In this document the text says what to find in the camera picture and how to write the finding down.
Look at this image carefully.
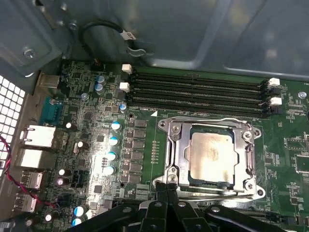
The metal USB port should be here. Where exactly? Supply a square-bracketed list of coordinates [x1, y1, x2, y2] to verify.
[19, 171, 44, 189]
[12, 192, 37, 213]

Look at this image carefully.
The metal port block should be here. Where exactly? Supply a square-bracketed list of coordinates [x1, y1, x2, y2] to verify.
[19, 125, 56, 148]
[36, 72, 60, 89]
[14, 147, 58, 169]

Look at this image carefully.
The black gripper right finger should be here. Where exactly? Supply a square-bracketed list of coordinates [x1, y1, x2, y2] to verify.
[168, 183, 285, 232]

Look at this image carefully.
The blue serial port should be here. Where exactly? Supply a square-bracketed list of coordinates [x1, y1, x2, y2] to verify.
[40, 98, 64, 126]

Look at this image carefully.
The black RAM slot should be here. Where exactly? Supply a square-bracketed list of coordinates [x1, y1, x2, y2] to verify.
[239, 207, 300, 225]
[122, 64, 281, 88]
[126, 78, 282, 97]
[119, 82, 282, 107]
[126, 96, 283, 119]

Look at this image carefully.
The CPU socket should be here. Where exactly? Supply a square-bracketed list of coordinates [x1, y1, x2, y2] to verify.
[152, 115, 266, 200]

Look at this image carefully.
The silver CPU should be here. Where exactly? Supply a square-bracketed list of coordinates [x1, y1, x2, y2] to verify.
[183, 131, 236, 187]

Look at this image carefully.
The green motherboard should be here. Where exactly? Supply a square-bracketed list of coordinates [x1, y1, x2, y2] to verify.
[31, 59, 309, 232]

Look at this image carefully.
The black cable white label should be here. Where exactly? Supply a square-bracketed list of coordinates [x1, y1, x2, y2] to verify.
[78, 20, 136, 71]

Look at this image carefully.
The metal socket cover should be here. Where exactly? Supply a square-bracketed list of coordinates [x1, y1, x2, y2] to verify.
[169, 119, 255, 194]

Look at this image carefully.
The open black PC case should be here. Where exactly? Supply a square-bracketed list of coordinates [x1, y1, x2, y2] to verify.
[0, 0, 309, 218]

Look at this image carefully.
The red black twisted wire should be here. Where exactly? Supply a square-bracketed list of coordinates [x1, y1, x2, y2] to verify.
[0, 135, 58, 208]

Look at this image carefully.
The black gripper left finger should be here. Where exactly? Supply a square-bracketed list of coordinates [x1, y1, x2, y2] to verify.
[65, 181, 169, 232]

